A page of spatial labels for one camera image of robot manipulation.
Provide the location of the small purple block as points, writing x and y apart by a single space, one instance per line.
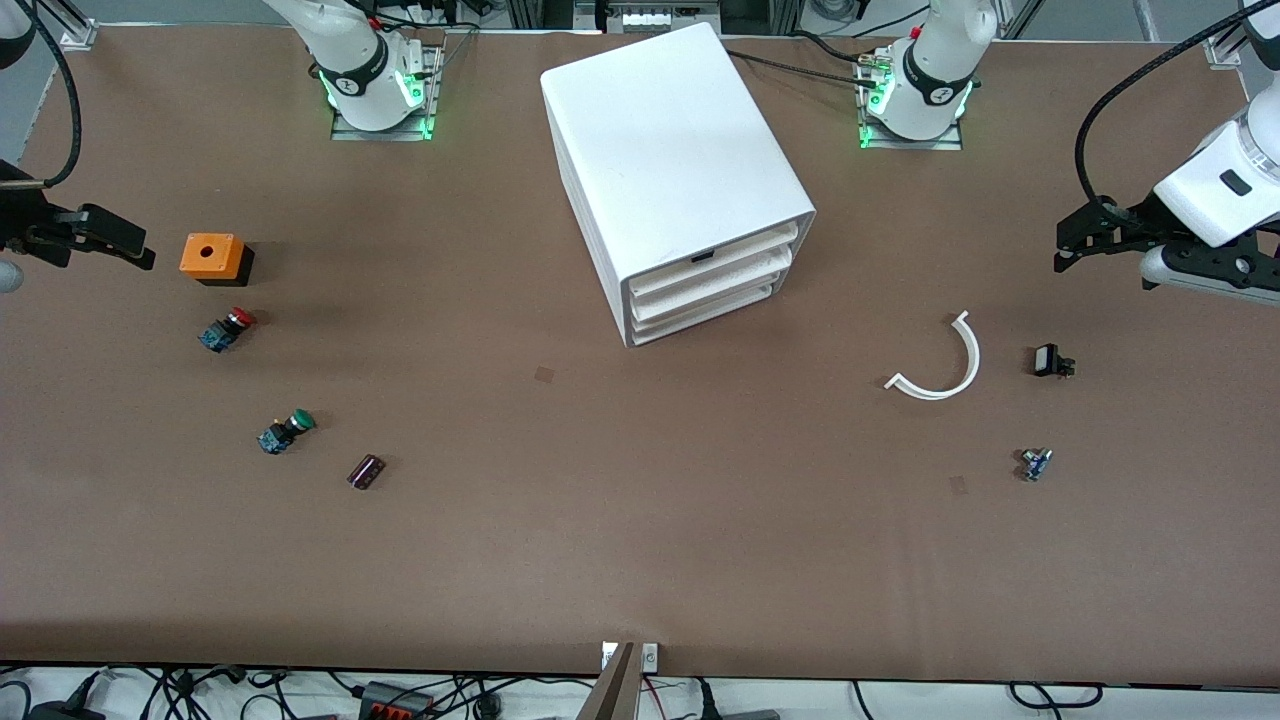
366 472

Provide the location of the aluminium frame profile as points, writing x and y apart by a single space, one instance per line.
1225 50
78 35

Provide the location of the black red connector box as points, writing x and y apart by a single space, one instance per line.
395 705

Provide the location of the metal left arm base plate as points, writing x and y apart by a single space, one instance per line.
910 145

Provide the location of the white metal bracket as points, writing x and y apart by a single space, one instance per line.
650 657

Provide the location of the white power strip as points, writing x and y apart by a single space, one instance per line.
650 18

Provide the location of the black white switch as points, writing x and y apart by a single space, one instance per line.
1047 360

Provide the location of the white drawer cabinet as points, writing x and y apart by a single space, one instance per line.
670 140

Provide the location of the orange box with hole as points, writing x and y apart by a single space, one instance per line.
210 255

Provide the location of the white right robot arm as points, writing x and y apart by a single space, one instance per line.
360 80

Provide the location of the white curved plastic strip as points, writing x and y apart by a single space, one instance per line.
975 360

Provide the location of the brown camera post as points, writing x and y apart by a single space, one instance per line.
612 695

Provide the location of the white plastic drawer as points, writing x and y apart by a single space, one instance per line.
740 262
700 319
710 296

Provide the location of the small blue electronic component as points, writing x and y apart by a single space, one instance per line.
1036 465

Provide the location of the green push button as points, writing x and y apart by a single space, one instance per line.
285 432

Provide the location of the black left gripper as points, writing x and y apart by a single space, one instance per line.
1137 222

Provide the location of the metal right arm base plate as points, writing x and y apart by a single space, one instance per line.
385 135

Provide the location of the red push button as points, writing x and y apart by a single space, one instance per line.
225 330

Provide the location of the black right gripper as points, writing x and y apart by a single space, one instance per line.
22 218

